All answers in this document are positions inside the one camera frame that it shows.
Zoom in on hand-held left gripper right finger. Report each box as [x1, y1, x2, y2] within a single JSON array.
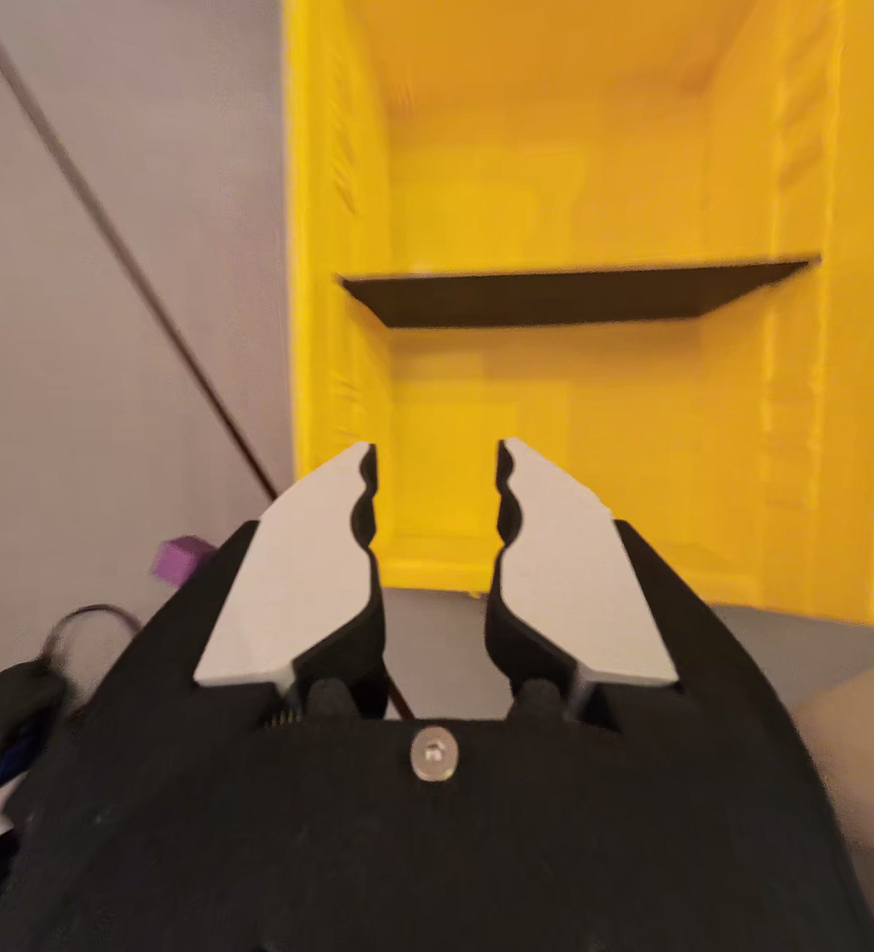
[[484, 436, 680, 709]]

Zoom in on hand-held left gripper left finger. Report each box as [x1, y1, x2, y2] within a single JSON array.
[[193, 442, 387, 699]]

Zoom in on yellow plastic bin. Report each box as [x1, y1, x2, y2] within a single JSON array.
[[282, 0, 874, 626]]

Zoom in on purple block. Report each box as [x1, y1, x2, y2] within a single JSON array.
[[150, 536, 216, 586]]

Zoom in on black bin divider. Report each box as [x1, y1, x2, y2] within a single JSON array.
[[339, 254, 823, 330]]

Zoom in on black device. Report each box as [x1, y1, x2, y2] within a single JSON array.
[[0, 660, 70, 813]]

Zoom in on beige cloth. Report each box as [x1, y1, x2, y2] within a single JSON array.
[[793, 646, 874, 827]]

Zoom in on thin black cable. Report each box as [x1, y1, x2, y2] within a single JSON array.
[[45, 603, 145, 664]]

